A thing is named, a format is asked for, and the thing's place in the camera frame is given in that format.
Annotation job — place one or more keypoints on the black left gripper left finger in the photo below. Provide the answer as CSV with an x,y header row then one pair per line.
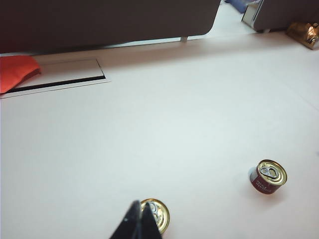
x,y
129,219

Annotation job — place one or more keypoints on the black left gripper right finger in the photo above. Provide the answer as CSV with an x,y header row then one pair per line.
x,y
149,224

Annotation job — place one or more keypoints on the red tomato paste can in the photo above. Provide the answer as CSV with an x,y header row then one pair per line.
x,y
268,180
162,216

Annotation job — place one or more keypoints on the orange cloth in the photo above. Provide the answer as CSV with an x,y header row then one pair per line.
x,y
15,72

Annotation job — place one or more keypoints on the white partition foot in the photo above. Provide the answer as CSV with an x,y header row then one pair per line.
x,y
184,39

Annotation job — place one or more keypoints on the wide brown desk partition panel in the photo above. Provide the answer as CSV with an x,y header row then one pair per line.
x,y
99,22

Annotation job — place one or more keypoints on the white panel edge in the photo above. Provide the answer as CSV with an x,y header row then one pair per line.
x,y
251,15

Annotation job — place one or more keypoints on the blue bag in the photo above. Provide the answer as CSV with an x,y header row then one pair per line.
x,y
236,5

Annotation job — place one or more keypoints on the shiny gold brown object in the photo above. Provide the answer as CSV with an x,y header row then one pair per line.
x,y
302,35

